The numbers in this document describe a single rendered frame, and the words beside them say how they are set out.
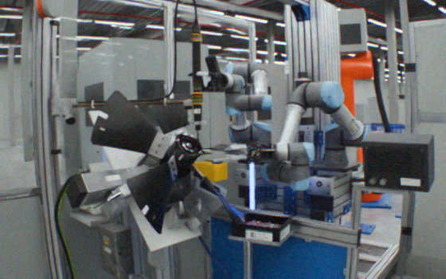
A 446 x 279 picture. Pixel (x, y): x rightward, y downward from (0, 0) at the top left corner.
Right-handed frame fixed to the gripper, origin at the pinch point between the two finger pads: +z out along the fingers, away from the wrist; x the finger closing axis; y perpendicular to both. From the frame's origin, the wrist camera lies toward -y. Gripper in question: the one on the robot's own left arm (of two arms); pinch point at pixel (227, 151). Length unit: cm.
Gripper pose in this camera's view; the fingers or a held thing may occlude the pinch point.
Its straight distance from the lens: 153.0
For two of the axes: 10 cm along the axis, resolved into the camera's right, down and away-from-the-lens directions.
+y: -1.0, 1.6, -9.8
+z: -9.9, 0.2, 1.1
